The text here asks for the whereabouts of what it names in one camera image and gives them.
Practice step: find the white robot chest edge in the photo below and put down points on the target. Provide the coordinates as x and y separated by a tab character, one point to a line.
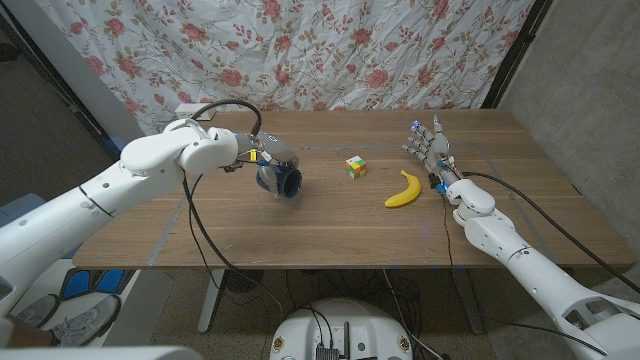
100	354

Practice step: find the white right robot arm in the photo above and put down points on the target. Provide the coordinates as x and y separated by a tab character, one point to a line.
540	280

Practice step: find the grey sneaker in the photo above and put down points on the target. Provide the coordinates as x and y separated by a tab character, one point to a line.
87	320
37	310

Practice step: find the white power strip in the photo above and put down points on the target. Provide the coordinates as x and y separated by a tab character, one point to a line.
184	110

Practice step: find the person's brown leg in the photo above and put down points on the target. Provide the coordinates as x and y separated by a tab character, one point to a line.
22	335

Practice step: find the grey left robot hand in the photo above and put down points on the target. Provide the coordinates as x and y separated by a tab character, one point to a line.
272	150

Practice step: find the white floor board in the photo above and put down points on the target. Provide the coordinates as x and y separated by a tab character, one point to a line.
145	310

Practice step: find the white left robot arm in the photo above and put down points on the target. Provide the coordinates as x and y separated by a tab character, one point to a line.
100	190

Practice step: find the grey table leg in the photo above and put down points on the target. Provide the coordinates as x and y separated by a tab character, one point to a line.
470	305

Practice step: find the white robot torso base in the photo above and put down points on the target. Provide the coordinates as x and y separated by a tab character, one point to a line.
300	330

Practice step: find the white table leg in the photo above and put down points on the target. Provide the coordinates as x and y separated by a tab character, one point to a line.
210	300

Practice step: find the black backdrop stand pole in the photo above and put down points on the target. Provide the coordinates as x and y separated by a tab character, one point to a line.
515	50
102	136

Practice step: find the blue black foot pedal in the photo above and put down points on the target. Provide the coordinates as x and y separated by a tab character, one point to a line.
75	284

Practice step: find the floral backdrop cloth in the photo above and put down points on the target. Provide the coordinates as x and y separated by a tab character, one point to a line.
300	50

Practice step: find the Rubik's cube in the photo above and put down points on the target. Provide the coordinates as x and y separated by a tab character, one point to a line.
355	167

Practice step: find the yellow toy banana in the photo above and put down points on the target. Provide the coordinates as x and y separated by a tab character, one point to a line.
407	195

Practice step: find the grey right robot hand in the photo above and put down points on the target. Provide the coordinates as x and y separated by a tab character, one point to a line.
436	147

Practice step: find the black floor fan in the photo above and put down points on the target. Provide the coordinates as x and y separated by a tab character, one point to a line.
243	280

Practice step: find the dark blue mug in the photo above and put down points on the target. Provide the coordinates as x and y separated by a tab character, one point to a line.
290	182

